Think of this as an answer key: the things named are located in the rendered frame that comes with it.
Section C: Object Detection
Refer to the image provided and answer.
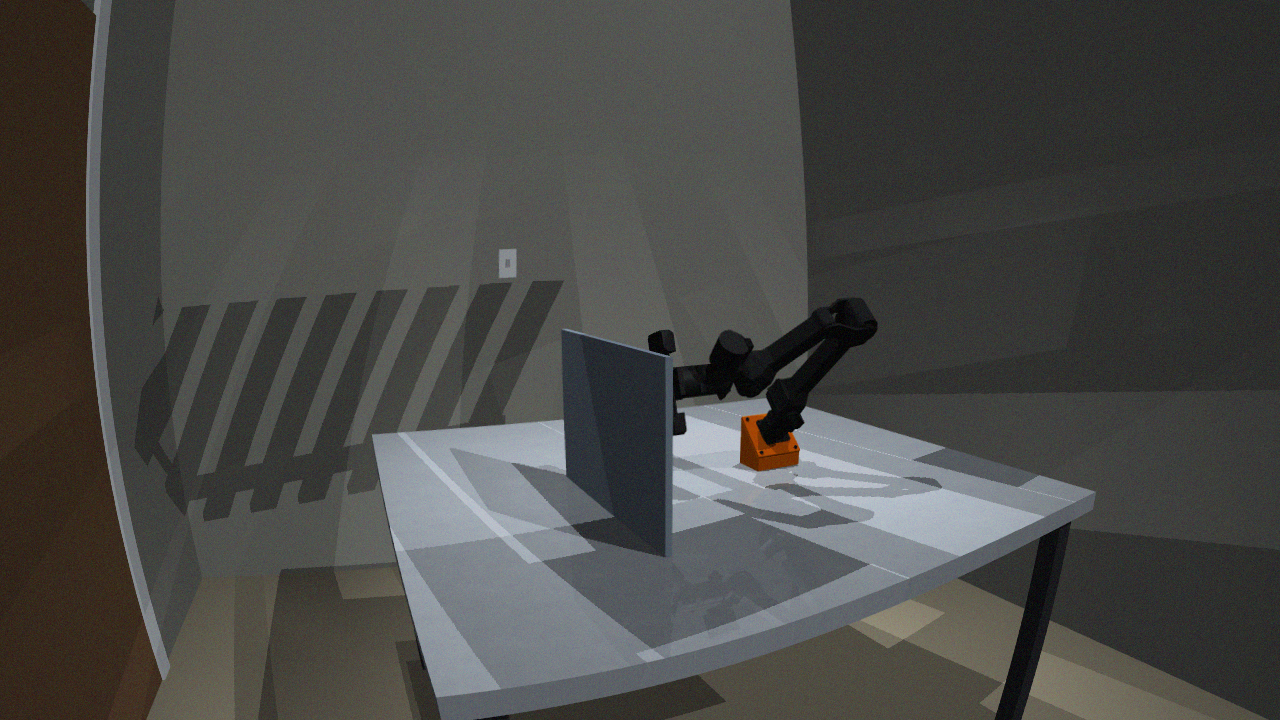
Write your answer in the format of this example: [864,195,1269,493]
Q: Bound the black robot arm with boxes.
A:
[704,297,878,445]

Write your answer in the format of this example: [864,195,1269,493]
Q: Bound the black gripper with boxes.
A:
[648,331,709,436]

